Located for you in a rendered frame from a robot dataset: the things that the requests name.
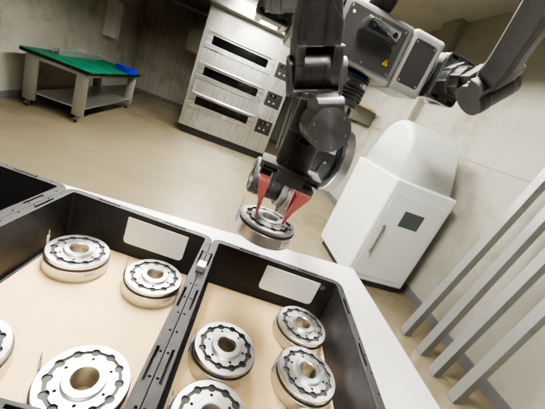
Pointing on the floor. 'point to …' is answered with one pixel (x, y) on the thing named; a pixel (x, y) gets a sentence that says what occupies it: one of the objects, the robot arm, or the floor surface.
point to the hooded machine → (393, 204)
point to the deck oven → (236, 79)
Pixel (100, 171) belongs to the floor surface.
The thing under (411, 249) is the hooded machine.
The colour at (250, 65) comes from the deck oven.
